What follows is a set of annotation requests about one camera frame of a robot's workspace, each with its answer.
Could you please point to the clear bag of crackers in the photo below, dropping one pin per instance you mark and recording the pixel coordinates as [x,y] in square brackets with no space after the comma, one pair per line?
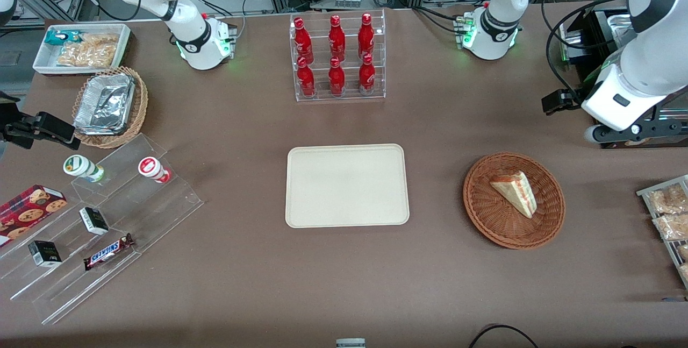
[91,49]

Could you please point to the beige rectangular serving tray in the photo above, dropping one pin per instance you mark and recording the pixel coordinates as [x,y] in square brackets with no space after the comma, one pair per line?
[346,186]

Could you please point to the small grey device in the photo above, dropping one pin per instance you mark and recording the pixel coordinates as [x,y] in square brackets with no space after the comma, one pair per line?
[350,343]

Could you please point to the clear acrylic stepped shelf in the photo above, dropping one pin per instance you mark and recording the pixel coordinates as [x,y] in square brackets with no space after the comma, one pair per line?
[161,208]

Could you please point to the white power strip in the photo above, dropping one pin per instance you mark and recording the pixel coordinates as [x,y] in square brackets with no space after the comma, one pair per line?
[348,0]

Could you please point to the teal snack packet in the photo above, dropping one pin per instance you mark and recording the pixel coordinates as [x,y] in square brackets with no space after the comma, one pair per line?
[62,37]

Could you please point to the wicker basket with foil trays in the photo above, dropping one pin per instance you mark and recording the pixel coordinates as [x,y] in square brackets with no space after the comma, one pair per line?
[141,100]

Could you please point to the clear packet of pastries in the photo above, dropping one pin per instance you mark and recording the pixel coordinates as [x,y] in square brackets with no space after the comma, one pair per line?
[669,198]
[672,227]

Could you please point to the snickers chocolate bar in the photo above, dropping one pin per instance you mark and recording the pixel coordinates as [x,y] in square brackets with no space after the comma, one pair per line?
[107,252]

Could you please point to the green lidded yogurt cup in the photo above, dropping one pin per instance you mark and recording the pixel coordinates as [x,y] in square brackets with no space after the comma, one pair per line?
[83,168]

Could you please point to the black stand with steel tray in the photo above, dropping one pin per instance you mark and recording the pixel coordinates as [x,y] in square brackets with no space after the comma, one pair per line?
[596,30]

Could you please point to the triangular sandwich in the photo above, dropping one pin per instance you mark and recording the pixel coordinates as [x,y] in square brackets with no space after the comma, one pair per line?
[516,192]

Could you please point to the white rectangular snack bin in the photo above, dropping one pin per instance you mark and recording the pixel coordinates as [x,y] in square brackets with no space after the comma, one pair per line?
[43,60]

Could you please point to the clear acrylic bottle rack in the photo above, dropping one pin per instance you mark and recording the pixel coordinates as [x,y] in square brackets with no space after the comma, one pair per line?
[352,14]

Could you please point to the round brown wicker basket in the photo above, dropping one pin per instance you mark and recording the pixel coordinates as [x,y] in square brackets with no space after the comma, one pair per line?
[484,213]

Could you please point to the red lidded yogurt cup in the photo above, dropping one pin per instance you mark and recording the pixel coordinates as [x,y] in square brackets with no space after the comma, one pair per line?
[152,169]

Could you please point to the stack of aluminium foil trays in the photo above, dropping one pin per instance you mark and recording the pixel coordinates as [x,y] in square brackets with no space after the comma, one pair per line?
[105,103]

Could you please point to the red cola bottle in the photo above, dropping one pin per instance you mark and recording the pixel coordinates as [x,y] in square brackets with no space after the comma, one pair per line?
[337,36]
[367,76]
[302,38]
[306,80]
[366,36]
[336,78]

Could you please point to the red chocolate chip cookie box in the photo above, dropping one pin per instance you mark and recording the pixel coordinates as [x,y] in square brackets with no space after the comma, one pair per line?
[29,211]

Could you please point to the small black carton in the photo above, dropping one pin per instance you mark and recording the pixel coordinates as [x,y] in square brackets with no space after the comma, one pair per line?
[94,221]
[44,254]

